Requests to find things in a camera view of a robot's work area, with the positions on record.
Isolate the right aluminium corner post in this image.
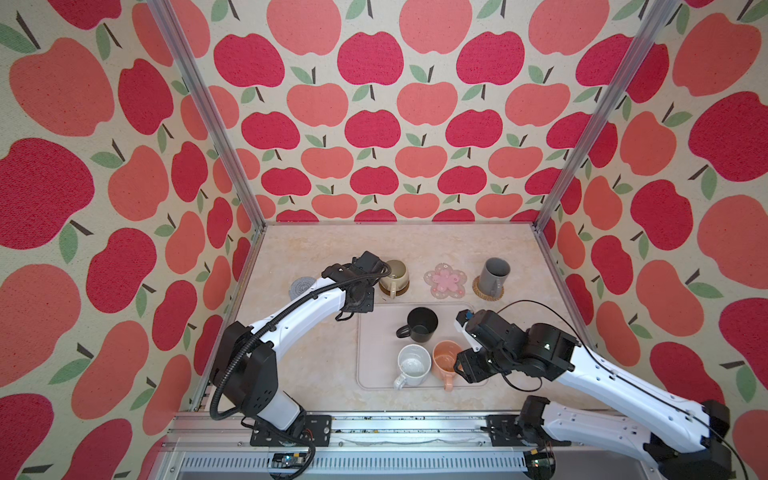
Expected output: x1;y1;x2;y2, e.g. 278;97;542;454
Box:
532;0;682;235

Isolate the woven rattan round coaster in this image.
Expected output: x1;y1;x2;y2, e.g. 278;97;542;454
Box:
472;276;504;302

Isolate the brown wooden round coaster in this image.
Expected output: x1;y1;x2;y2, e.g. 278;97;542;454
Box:
379;286;410;299

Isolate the white mug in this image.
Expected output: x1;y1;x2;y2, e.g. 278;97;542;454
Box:
393;344;432;390

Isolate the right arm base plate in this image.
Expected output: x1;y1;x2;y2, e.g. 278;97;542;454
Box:
483;415;572;448

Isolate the peach pink mug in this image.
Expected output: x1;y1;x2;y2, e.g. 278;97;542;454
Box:
432;340;462;392

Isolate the aluminium corner post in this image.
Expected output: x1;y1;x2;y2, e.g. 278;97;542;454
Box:
148;1;266;234
532;0;682;235

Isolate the black mug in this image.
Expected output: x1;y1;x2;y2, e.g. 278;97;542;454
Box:
396;307;439;343

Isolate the left aluminium corner post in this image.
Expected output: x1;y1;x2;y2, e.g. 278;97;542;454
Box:
148;1;266;234

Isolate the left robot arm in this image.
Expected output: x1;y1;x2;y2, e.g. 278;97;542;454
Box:
209;251;391;436

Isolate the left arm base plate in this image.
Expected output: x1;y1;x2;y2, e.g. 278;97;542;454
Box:
250;412;332;447

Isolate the beige mug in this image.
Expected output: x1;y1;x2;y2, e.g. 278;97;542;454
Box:
379;259;410;291

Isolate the aluminium front rail frame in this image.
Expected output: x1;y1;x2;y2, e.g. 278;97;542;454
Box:
147;411;661;479

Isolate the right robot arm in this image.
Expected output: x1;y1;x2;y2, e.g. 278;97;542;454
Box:
453;310;734;479

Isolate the clear plastic tray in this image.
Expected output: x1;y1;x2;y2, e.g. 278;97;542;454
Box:
356;302;473;391

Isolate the grey mug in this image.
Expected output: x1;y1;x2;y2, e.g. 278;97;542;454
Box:
479;257;511;296

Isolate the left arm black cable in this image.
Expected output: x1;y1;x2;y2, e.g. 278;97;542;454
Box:
208;266;391;480

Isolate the grey round coaster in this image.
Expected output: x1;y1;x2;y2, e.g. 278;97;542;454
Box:
289;276;316;301

